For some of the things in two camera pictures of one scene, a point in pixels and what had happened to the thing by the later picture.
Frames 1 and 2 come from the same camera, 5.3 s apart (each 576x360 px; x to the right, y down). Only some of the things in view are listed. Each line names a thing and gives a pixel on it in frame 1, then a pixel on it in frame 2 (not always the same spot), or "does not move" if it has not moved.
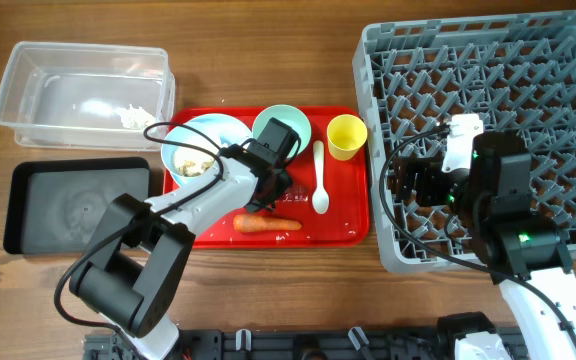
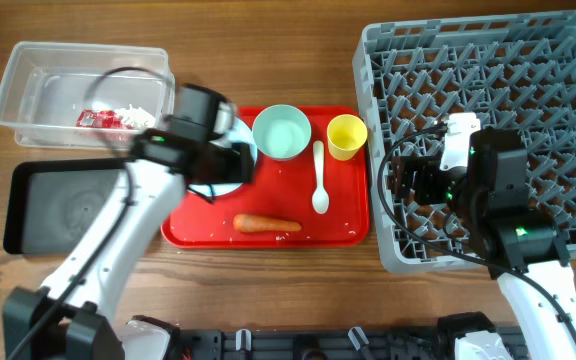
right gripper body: x=415 y=182 does not move
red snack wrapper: x=295 y=193 -> x=105 y=119
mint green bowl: x=287 y=115 does not move
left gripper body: x=270 y=189 -> x=241 y=163
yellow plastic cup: x=346 y=134 does not move
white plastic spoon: x=320 y=200 does not move
